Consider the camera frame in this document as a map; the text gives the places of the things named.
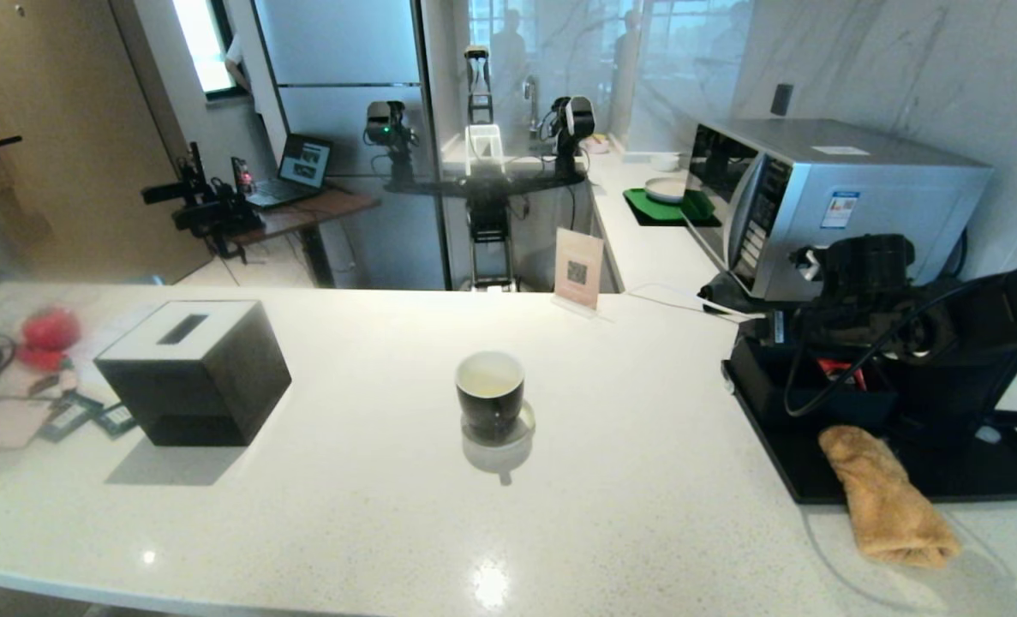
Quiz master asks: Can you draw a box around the open laptop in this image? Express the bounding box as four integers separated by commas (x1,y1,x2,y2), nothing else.
247,135,335,211

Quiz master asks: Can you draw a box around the black teleoperation rig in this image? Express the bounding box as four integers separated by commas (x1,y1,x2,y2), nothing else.
140,143,266,261

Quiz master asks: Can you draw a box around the black cup white inside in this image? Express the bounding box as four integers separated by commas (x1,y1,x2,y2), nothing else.
455,350,526,444

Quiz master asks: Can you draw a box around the black serving tray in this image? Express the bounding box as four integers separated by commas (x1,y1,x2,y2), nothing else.
721,334,1017,506

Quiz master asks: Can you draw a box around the background robot torso column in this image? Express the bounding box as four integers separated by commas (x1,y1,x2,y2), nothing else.
464,45,513,291

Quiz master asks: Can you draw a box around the beige QR code sign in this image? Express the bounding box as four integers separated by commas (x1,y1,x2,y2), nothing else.
551,228,605,320

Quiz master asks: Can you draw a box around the light brown wooden door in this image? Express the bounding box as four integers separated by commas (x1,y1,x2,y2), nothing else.
0,0,211,284

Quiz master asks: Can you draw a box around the black electric kettle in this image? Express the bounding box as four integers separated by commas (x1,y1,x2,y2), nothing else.
889,343,1017,451

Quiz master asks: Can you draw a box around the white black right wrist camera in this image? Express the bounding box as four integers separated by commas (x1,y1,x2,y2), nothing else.
789,246,824,282

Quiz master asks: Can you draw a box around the red chili toy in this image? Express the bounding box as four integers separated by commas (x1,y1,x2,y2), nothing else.
18,345,70,372

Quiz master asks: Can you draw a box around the round glass coaster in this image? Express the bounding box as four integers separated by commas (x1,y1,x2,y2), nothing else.
461,403,536,448

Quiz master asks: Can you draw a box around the silver microwave oven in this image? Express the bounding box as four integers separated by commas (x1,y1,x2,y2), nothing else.
684,118,996,304

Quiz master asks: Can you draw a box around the dark green card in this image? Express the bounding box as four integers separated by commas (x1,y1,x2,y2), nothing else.
95,401,141,438
39,396,91,443

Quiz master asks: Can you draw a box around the white bowl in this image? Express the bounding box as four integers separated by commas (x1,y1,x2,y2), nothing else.
643,176,689,205

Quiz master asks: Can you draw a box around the pink pad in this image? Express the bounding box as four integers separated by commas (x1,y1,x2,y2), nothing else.
0,397,51,453

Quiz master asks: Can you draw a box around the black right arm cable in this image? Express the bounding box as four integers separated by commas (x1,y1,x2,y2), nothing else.
782,274,1017,421

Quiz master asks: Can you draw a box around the dark curved tabletop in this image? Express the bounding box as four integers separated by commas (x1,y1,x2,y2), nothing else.
386,170,590,200

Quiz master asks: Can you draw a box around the red round object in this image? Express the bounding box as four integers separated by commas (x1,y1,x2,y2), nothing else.
21,307,82,352

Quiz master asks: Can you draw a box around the red coffee sachet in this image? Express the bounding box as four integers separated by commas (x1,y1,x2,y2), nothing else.
817,360,869,393

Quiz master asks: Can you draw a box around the window with dark frame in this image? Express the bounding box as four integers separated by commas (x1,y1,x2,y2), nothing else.
172,0,250,105

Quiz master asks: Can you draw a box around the green tray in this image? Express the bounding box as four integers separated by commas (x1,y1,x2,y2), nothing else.
624,189,721,229

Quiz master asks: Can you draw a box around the black sachet organizer box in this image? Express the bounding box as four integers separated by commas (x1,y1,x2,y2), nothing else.
728,330,899,434

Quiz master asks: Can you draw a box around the metal faucet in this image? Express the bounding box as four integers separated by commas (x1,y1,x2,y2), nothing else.
521,73,545,140

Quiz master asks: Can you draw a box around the black tissue box white top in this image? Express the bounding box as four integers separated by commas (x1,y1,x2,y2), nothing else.
95,300,293,448

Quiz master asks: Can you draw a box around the wooden desk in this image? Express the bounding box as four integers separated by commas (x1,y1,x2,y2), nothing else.
232,190,382,290

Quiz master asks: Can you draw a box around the orange folded towel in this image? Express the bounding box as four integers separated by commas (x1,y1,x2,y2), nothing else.
819,426,963,570

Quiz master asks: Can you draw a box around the frosted glass partition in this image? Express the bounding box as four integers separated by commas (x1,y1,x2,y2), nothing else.
251,0,453,292

